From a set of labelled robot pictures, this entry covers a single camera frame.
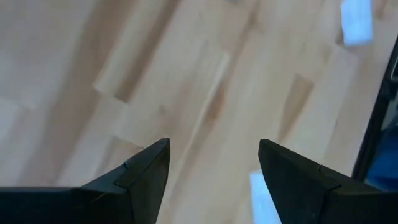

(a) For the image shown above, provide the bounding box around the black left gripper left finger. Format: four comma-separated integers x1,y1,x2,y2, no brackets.
0,138,172,224

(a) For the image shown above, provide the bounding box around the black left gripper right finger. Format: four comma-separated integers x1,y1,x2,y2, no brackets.
257,138,398,224

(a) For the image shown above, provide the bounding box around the black aluminium table frame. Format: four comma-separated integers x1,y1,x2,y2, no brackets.
351,35,398,187

